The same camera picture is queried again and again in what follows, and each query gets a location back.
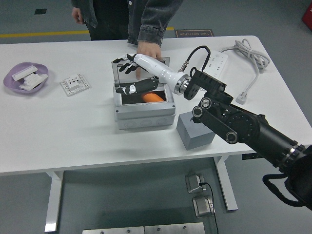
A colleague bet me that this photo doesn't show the person's right hand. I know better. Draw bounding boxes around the person's right hand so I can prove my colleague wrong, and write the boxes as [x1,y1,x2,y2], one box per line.
[71,6,86,24]

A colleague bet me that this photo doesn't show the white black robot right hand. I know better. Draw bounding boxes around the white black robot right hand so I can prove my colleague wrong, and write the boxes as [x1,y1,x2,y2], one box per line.
[113,53,186,95]

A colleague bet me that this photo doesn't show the person's left hand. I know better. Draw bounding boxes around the person's left hand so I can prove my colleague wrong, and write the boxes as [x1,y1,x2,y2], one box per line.
[135,41,163,80]

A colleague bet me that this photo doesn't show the orange cylinder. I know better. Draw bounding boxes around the orange cylinder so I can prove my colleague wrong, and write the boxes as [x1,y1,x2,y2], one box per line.
[142,92,164,103]

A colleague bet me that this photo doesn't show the grey junction box clear lid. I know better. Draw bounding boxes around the grey junction box clear lid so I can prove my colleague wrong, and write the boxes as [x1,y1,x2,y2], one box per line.
[111,55,176,130]

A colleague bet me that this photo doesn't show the grey cube with round hole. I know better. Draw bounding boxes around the grey cube with round hole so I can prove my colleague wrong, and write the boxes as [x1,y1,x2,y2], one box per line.
[175,112,216,151]

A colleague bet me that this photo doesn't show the metal floor socket box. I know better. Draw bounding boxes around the metal floor socket box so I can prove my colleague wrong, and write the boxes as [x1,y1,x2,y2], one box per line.
[184,173,205,194]
[192,195,215,217]

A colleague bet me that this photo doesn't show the person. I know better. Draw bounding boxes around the person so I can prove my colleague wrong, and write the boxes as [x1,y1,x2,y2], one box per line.
[71,0,185,48]

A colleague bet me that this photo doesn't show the brown floor sign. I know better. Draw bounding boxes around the brown floor sign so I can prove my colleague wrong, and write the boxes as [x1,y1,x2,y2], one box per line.
[174,29,214,39]

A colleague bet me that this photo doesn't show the white power strip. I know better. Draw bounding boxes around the white power strip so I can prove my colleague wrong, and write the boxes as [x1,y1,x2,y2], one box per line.
[203,50,229,82]

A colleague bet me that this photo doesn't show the white socket panel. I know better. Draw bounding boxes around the white socket panel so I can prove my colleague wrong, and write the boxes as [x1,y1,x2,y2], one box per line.
[59,74,92,98]

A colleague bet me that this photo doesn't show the white plastic part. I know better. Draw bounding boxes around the white plastic part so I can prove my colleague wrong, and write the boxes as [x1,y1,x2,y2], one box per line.
[19,81,41,91]
[23,73,49,86]

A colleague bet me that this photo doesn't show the long white plastic strip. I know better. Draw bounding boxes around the long white plastic strip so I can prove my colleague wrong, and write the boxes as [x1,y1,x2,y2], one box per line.
[11,65,39,81]

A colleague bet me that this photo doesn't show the purple tray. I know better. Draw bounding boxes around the purple tray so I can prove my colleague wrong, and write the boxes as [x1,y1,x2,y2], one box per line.
[3,62,49,94]

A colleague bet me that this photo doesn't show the white table leg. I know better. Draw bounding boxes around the white table leg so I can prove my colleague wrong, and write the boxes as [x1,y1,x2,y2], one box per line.
[214,156,238,212]
[44,170,64,232]

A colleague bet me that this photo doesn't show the red object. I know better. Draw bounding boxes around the red object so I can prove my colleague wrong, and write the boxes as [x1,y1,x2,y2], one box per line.
[301,6,312,25]

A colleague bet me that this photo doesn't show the metal plate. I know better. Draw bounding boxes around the metal plate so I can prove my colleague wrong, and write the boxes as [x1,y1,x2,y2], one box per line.
[82,226,145,234]
[144,222,205,234]

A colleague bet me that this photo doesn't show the white power cord with plug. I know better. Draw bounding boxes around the white power cord with plug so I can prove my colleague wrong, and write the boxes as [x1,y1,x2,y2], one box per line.
[220,39,271,105]

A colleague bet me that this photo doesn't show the black floor cable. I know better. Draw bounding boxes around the black floor cable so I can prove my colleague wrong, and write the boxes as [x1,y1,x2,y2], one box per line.
[198,181,219,234]

